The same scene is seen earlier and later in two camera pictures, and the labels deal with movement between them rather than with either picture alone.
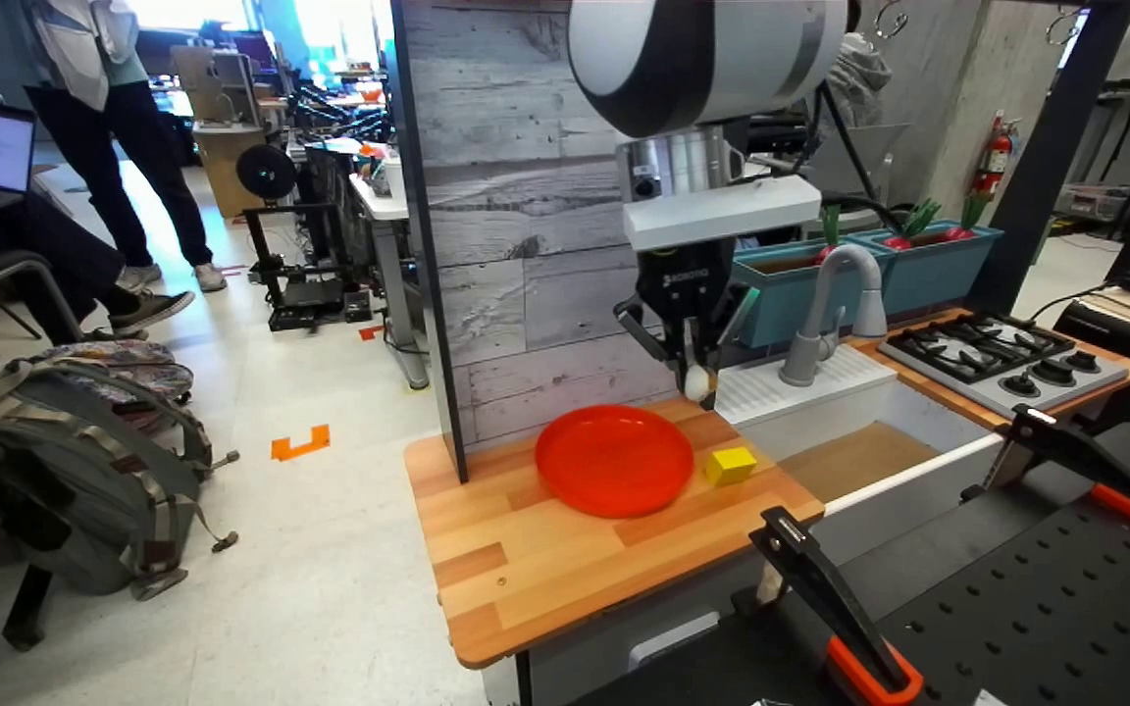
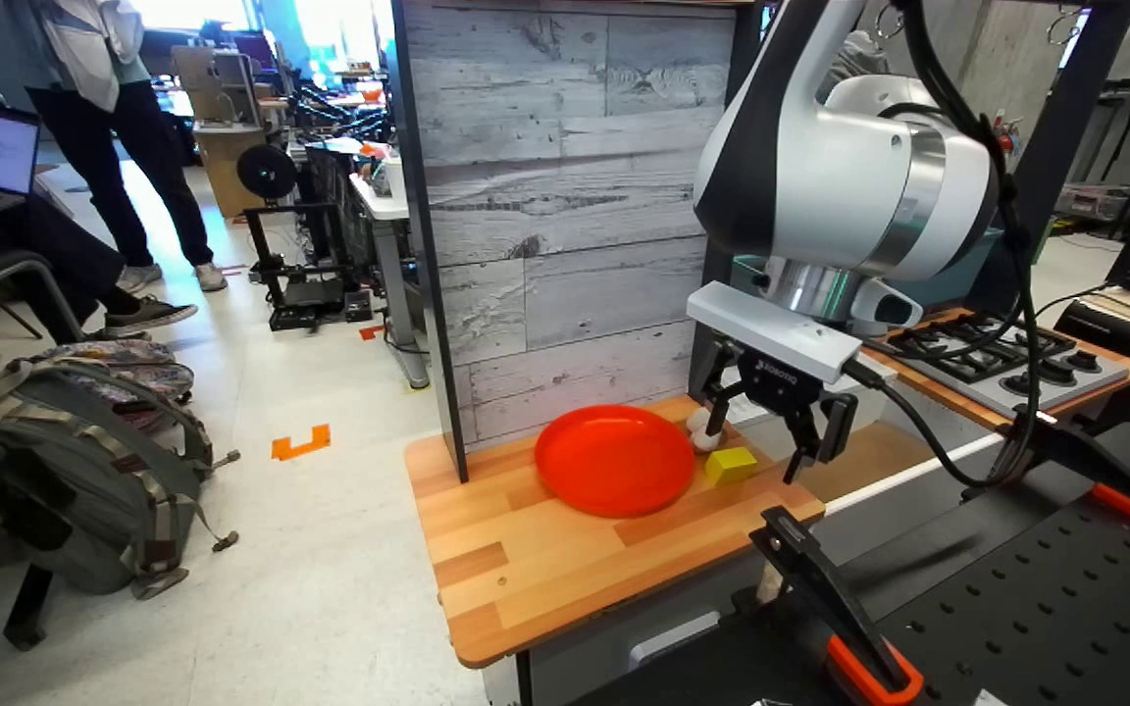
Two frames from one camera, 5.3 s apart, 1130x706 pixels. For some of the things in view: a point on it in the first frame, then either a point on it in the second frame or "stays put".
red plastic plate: (619, 460) stays put
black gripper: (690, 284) -> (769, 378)
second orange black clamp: (1034, 434) stays put
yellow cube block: (731, 465) stays put
